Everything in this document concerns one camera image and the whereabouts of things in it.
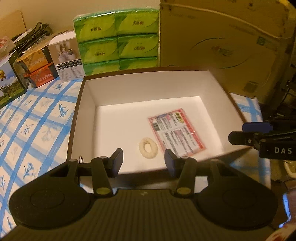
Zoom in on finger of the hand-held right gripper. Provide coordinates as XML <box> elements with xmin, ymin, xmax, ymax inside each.
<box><xmin>228</xmin><ymin>131</ymin><xmax>263</xmax><ymax>149</ymax></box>
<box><xmin>242</xmin><ymin>121</ymin><xmax>274</xmax><ymax>133</ymax></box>

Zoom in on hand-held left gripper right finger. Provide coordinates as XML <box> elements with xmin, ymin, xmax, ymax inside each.
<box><xmin>164</xmin><ymin>149</ymin><xmax>236</xmax><ymax>195</ymax></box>

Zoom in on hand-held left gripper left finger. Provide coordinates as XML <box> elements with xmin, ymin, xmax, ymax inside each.
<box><xmin>49</xmin><ymin>148</ymin><xmax>124</xmax><ymax>198</ymax></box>

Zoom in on brown cardboard box white inside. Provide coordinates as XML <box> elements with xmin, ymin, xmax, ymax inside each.
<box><xmin>67</xmin><ymin>67</ymin><xmax>253</xmax><ymax>178</ymax></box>

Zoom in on pink printed flat packet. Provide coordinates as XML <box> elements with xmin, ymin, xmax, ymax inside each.
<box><xmin>148</xmin><ymin>108</ymin><xmax>207</xmax><ymax>157</ymax></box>

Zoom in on large brown cardboard carton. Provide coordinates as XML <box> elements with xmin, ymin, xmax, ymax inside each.
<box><xmin>159</xmin><ymin>0</ymin><xmax>296</xmax><ymax>105</ymax></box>

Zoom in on blue checked bed sheet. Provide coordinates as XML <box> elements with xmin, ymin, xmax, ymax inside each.
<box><xmin>0</xmin><ymin>77</ymin><xmax>271</xmax><ymax>235</ymax></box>

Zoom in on orange snack box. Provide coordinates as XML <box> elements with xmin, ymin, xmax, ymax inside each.
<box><xmin>23</xmin><ymin>62</ymin><xmax>60</xmax><ymax>88</ymax></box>

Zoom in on white product box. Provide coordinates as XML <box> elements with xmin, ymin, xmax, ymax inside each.
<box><xmin>48</xmin><ymin>30</ymin><xmax>86</xmax><ymax>81</ymax></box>

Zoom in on stack of green tissue packs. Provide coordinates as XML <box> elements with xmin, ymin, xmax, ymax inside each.
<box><xmin>73</xmin><ymin>9</ymin><xmax>160</xmax><ymax>76</ymax></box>

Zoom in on yellow snack box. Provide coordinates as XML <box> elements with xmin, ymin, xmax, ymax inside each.
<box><xmin>16</xmin><ymin>45</ymin><xmax>55</xmax><ymax>71</ymax></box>

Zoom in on cow print carton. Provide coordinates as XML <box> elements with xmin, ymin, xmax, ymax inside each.
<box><xmin>0</xmin><ymin>50</ymin><xmax>30</xmax><ymax>109</ymax></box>

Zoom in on white paper bag red print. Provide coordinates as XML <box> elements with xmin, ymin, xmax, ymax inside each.
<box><xmin>0</xmin><ymin>37</ymin><xmax>16</xmax><ymax>59</ymax></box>

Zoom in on cream fluffy ring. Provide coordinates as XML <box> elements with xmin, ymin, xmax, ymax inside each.
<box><xmin>139</xmin><ymin>137</ymin><xmax>158</xmax><ymax>159</ymax></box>

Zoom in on black coiled cables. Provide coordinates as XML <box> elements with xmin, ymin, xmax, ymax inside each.
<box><xmin>10</xmin><ymin>22</ymin><xmax>53</xmax><ymax>53</ymax></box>

